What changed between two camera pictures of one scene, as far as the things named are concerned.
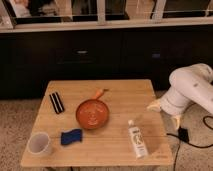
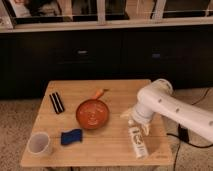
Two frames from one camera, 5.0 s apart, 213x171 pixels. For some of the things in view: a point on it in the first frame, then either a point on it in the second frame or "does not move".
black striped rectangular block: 57,102 does not move
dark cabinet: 30,61 does not move
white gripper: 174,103 → 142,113
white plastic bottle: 137,140 does not move
